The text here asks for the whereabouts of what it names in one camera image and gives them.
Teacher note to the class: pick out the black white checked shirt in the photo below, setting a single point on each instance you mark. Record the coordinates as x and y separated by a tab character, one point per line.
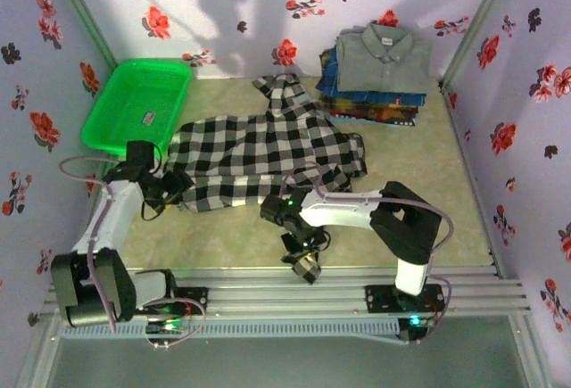
267	147

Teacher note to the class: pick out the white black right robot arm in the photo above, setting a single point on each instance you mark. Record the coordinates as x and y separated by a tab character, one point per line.
348	209

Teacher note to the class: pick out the white label sticker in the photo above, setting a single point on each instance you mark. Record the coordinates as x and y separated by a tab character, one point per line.
148	117

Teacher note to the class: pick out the green plastic basket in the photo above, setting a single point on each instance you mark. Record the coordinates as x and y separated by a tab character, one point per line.
134	89

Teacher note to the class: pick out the light blue folded shirt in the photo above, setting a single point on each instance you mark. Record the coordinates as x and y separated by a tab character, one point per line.
348	121

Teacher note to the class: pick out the right controller board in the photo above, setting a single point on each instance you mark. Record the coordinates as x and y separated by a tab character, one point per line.
417	321

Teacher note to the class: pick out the controller board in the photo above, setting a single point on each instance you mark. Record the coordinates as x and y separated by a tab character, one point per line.
167	326
417	321

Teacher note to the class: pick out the left controller board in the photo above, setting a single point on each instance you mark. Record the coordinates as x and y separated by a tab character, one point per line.
167	326

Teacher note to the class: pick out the dark orange patterned folded shirt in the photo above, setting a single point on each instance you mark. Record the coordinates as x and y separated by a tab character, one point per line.
370	112

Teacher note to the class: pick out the blue patterned folded shirt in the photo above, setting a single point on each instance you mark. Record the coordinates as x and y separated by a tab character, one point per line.
328	80

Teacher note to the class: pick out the grey folded shirt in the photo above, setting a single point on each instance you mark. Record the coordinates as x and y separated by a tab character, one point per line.
383	62

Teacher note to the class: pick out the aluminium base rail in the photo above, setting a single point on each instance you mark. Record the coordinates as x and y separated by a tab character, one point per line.
250	292

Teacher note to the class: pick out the aluminium corner post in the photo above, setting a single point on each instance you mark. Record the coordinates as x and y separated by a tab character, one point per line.
80	9
479	18

